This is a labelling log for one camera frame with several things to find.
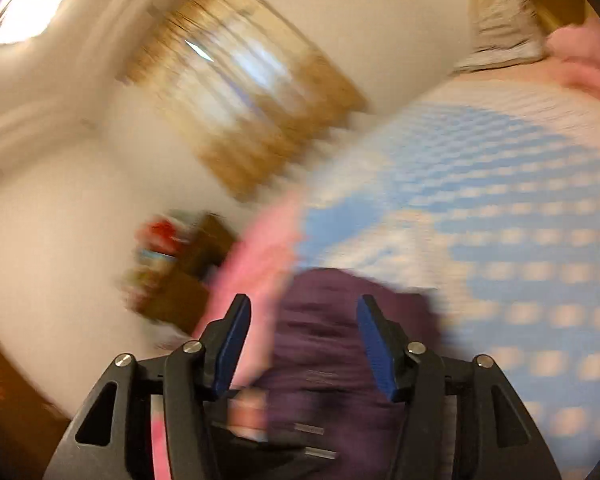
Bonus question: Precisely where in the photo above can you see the red gift box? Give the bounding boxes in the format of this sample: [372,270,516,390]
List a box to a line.
[140,215,182,257]

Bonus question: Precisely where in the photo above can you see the purple quilted jacket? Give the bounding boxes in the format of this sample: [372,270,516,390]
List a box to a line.
[230,267,443,480]

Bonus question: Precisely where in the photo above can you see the beige patterned curtain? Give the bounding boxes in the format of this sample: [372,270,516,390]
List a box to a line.
[117,0,370,202]

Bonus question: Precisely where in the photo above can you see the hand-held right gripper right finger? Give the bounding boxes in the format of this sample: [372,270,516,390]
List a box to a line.
[356,294,563,480]

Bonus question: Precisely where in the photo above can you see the pink fluffy cloth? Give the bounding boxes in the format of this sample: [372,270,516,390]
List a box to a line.
[544,14,600,107]

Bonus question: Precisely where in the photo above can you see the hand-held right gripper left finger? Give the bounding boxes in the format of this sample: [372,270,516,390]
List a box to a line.
[42,294,253,480]

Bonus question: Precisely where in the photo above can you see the wooden desk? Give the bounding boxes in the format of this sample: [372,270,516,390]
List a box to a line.
[125,212,237,336]

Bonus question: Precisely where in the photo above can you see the striped pillow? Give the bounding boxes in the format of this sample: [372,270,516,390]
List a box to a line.
[452,0,547,75]

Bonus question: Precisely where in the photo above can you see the blue dotted blanket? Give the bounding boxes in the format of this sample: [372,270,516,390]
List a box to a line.
[297,77,600,480]

